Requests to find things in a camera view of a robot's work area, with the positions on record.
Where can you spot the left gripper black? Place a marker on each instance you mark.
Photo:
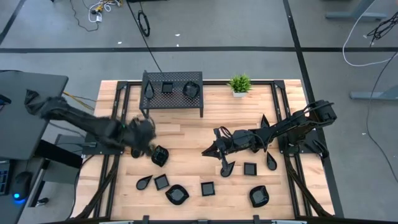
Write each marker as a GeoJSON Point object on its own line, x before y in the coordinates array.
{"type": "Point", "coordinates": [140, 135]}

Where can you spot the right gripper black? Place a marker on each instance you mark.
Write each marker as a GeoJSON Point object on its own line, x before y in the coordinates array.
{"type": "Point", "coordinates": [241, 141]}

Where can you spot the black teardrop mini plate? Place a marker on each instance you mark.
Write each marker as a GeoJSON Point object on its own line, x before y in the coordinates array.
{"type": "Point", "coordinates": [264, 121]}
{"type": "Point", "coordinates": [271, 163]}
{"type": "Point", "coordinates": [142, 184]}
{"type": "Point", "coordinates": [136, 154]}
{"type": "Point", "coordinates": [227, 171]}
{"type": "Point", "coordinates": [149, 92]}

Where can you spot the black leaf-shaped mini plate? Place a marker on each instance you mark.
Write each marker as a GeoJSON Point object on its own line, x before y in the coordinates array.
{"type": "Point", "coordinates": [191, 90]}
{"type": "Point", "coordinates": [160, 156]}
{"type": "Point", "coordinates": [259, 196]}
{"type": "Point", "coordinates": [177, 194]}

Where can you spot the black square mini plate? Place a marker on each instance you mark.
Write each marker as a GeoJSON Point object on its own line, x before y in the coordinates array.
{"type": "Point", "coordinates": [161, 182]}
{"type": "Point", "coordinates": [167, 88]}
{"type": "Point", "coordinates": [250, 169]}
{"type": "Point", "coordinates": [207, 188]}

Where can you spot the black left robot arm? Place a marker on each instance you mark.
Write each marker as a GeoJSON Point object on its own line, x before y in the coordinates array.
{"type": "Point", "coordinates": [90, 124]}

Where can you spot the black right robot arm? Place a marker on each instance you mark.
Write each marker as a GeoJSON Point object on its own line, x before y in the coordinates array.
{"type": "Point", "coordinates": [295, 124]}

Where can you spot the black perforated metal rack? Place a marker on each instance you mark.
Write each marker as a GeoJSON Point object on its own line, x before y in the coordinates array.
{"type": "Point", "coordinates": [177, 99]}

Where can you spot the green plant in white pot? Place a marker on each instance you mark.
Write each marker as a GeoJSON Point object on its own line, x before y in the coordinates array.
{"type": "Point", "coordinates": [240, 83]}

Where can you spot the black desk crossbar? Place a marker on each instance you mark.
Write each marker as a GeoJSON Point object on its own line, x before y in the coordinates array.
{"type": "Point", "coordinates": [59, 155]}

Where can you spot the grey desk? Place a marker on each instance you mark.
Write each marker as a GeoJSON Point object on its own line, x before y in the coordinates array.
{"type": "Point", "coordinates": [31, 133]}

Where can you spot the black folded triangular object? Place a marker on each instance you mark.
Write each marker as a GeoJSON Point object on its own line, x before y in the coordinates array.
{"type": "Point", "coordinates": [30, 96]}
{"type": "Point", "coordinates": [31, 109]}

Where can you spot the black caster wheel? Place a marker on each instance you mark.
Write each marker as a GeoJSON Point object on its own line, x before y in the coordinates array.
{"type": "Point", "coordinates": [43, 201]}

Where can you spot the black computer mouse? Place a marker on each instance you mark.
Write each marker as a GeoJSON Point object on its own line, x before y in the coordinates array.
{"type": "Point", "coordinates": [21, 185]}

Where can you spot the dark blue device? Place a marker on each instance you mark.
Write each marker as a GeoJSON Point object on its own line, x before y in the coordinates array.
{"type": "Point", "coordinates": [4, 100]}

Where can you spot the dark keyboard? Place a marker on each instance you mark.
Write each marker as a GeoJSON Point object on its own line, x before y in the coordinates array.
{"type": "Point", "coordinates": [3, 182]}

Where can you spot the dark grey side table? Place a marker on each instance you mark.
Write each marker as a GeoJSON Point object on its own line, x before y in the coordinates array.
{"type": "Point", "coordinates": [7, 214]}

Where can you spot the grey desk foot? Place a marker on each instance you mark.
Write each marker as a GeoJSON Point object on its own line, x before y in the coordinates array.
{"type": "Point", "coordinates": [354, 15]}
{"type": "Point", "coordinates": [373, 96]}

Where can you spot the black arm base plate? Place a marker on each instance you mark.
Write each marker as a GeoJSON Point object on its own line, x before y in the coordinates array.
{"type": "Point", "coordinates": [99, 152]}
{"type": "Point", "coordinates": [306, 150]}

